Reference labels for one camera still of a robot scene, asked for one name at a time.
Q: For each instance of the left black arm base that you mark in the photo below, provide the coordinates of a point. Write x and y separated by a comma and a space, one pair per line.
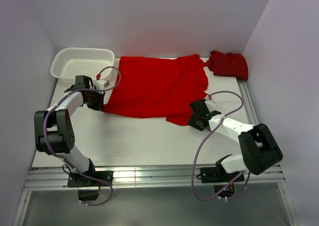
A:
88, 189

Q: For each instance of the bright red t-shirt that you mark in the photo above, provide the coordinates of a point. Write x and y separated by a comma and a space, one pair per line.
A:
155, 87

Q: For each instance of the aluminium rail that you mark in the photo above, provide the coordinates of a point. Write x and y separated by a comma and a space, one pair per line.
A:
249, 108
42, 179

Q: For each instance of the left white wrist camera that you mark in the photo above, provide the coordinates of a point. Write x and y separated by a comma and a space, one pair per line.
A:
101, 84

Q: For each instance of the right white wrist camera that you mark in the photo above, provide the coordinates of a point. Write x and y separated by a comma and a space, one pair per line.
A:
209, 98

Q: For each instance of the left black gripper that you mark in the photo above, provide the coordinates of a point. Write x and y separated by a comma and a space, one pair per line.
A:
99, 105

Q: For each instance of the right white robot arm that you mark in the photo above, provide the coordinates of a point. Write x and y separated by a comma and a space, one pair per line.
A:
259, 149

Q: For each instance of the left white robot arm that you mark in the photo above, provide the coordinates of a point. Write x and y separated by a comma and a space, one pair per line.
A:
53, 129

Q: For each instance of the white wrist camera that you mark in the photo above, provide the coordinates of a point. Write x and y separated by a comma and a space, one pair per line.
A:
101, 84
209, 98

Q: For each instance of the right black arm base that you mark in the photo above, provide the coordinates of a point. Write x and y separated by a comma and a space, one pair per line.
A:
217, 174

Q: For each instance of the front aluminium rail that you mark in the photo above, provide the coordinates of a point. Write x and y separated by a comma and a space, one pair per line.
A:
42, 179

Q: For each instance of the right side aluminium rail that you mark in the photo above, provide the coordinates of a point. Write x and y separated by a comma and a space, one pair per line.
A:
249, 108

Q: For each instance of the dark red t-shirt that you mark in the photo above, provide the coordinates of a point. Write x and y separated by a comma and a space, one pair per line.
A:
228, 65

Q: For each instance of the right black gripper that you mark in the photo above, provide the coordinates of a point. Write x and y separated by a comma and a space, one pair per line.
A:
192, 123

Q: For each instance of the white perforated plastic basket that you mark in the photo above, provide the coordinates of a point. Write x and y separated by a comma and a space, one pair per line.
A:
71, 62

